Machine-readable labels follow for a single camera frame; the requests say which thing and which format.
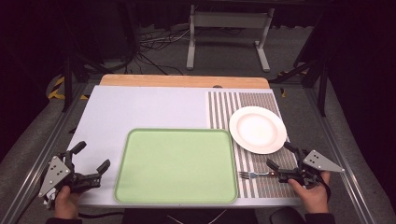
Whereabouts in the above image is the white table mat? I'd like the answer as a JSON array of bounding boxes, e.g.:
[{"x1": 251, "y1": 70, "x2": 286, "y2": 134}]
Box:
[{"x1": 66, "y1": 85, "x2": 304, "y2": 208}]

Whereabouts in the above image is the striped grey placemat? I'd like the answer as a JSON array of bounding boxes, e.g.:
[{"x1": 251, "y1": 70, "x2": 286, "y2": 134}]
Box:
[{"x1": 206, "y1": 91, "x2": 301, "y2": 200}]

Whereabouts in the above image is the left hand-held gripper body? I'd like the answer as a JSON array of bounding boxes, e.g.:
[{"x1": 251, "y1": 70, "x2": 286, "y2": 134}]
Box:
[{"x1": 37, "y1": 150, "x2": 103, "y2": 201}]

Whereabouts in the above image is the metal fork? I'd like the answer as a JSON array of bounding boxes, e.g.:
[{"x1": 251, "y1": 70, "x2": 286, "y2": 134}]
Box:
[{"x1": 238, "y1": 170, "x2": 278, "y2": 181}]

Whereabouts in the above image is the person's left hand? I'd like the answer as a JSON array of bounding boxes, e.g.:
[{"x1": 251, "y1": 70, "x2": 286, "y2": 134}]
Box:
[{"x1": 53, "y1": 185, "x2": 80, "y2": 220}]

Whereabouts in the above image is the grey metal stand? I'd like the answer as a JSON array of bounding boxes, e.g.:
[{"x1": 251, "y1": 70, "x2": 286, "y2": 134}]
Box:
[{"x1": 185, "y1": 4, "x2": 276, "y2": 74}]

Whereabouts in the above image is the bundle of floor cables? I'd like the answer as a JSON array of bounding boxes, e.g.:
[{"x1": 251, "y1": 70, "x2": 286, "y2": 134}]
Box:
[{"x1": 135, "y1": 26, "x2": 191, "y2": 76}]

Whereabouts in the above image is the person's right hand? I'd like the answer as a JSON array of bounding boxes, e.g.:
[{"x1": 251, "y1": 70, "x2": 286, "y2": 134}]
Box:
[{"x1": 287, "y1": 171, "x2": 332, "y2": 215}]

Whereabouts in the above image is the person's dark clothed body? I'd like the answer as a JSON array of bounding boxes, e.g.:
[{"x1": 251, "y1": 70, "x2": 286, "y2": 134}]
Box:
[{"x1": 120, "y1": 208, "x2": 260, "y2": 224}]

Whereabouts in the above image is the black tripod stand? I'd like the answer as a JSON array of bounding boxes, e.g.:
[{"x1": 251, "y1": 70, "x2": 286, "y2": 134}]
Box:
[
  {"x1": 61, "y1": 46, "x2": 106, "y2": 114},
  {"x1": 269, "y1": 36, "x2": 332, "y2": 118}
]

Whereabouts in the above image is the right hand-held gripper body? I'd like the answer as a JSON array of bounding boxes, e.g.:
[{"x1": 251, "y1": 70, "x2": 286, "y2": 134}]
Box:
[{"x1": 276, "y1": 148, "x2": 347, "y2": 189}]

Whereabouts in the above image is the light green tray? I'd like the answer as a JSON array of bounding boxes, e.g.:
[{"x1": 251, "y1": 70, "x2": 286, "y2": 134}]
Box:
[{"x1": 113, "y1": 128, "x2": 240, "y2": 205}]

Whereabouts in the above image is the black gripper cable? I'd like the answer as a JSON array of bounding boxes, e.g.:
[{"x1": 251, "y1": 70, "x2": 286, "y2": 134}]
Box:
[{"x1": 77, "y1": 211, "x2": 125, "y2": 219}]

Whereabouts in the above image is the aluminium frame rail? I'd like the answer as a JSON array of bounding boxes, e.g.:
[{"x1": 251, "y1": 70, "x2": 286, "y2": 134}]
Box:
[
  {"x1": 0, "y1": 83, "x2": 92, "y2": 224},
  {"x1": 303, "y1": 87, "x2": 379, "y2": 224}
]

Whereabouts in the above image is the white round plate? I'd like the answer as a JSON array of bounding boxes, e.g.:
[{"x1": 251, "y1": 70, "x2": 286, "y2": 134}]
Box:
[{"x1": 228, "y1": 105, "x2": 288, "y2": 155}]

